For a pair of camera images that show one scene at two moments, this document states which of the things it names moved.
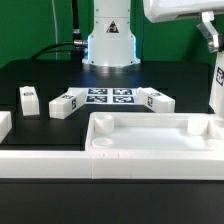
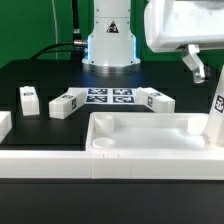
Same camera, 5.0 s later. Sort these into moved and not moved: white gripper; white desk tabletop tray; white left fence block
Moved: white gripper
Not moved: white left fence block; white desk tabletop tray
